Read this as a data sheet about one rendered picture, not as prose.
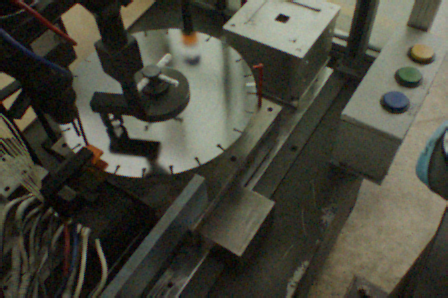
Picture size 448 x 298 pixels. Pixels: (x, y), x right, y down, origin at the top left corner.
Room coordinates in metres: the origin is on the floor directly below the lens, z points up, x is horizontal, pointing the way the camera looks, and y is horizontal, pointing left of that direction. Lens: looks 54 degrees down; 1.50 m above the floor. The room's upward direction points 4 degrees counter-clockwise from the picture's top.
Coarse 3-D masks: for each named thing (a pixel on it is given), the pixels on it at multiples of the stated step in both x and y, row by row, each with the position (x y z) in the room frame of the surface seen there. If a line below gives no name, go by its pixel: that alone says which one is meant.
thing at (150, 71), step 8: (168, 56) 0.56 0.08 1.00; (152, 64) 0.54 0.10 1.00; (160, 64) 0.54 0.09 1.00; (144, 72) 0.52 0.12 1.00; (152, 72) 0.52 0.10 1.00; (160, 72) 0.52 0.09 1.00; (144, 80) 0.51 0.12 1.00; (152, 80) 0.51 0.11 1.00; (160, 80) 0.51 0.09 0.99; (168, 80) 0.51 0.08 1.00; (152, 88) 0.51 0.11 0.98
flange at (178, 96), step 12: (168, 72) 0.56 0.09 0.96; (180, 72) 0.56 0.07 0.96; (168, 84) 0.52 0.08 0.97; (180, 84) 0.53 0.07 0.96; (156, 96) 0.50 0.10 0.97; (168, 96) 0.51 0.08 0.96; (180, 96) 0.51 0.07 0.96; (156, 108) 0.49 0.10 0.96; (168, 108) 0.48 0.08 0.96; (180, 108) 0.49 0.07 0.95
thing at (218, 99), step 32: (160, 32) 0.68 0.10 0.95; (192, 32) 0.68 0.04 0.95; (96, 64) 0.61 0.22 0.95; (192, 64) 0.59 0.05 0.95; (224, 64) 0.59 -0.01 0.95; (192, 96) 0.51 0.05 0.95; (224, 96) 0.51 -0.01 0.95; (64, 128) 0.47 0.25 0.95; (96, 128) 0.46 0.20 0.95; (128, 128) 0.46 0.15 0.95; (160, 128) 0.45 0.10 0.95; (192, 128) 0.45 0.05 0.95; (224, 128) 0.44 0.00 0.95; (128, 160) 0.39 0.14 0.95; (160, 160) 0.39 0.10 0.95; (192, 160) 0.39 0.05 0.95
